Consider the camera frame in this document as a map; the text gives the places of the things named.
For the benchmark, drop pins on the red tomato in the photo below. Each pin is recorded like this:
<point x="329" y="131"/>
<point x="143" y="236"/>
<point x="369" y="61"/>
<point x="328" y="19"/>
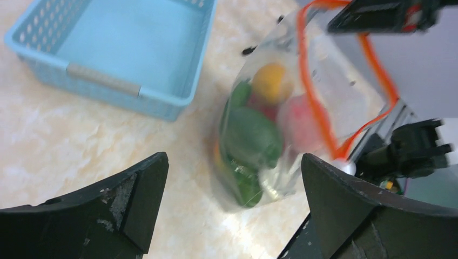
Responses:
<point x="268" y="110"/>

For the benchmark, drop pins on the green avocado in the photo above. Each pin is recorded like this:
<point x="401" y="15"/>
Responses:
<point x="251" y="138"/>

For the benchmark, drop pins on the yellow lemon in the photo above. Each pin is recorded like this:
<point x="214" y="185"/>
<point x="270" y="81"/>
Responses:
<point x="272" y="83"/>

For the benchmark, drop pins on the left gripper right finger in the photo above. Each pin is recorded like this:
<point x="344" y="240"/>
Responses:
<point x="352" y="218"/>

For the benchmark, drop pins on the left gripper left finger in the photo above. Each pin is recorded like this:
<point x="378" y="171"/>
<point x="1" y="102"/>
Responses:
<point x="112" y="218"/>

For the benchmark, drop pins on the green chili pepper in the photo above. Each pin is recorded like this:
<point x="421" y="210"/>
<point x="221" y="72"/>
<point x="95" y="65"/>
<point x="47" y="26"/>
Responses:
<point x="239" y="96"/>

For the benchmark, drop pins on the orange green mango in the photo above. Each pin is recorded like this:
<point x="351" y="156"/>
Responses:
<point x="241" y="181"/>

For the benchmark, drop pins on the light blue plastic basket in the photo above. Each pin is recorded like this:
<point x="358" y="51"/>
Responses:
<point x="143" y="56"/>

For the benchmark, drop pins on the clear zip top bag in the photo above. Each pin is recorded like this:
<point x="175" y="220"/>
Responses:
<point x="297" y="93"/>

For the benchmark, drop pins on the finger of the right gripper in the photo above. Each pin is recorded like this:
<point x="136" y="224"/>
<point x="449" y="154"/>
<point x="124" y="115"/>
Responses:
<point x="387" y="16"/>

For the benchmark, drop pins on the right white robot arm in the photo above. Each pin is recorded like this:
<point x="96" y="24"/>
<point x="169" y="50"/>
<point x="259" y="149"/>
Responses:
<point x="414" y="150"/>

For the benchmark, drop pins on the pink peach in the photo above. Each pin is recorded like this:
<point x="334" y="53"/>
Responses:
<point x="298" y="126"/>

